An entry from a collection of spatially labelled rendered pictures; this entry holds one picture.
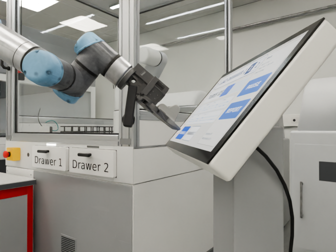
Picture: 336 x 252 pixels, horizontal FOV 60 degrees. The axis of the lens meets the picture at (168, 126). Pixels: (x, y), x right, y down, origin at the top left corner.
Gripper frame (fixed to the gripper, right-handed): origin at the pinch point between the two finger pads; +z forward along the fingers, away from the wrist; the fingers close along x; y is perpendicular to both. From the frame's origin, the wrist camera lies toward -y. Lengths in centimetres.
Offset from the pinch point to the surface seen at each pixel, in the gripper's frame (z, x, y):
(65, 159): -23, 58, -38
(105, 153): -11.0, 39.4, -22.1
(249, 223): 23.8, -20.4, -7.4
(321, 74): 126, 246, 193
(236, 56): 42, 326, 173
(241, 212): 20.8, -20.4, -6.6
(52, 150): -32, 65, -40
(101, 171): -7, 41, -29
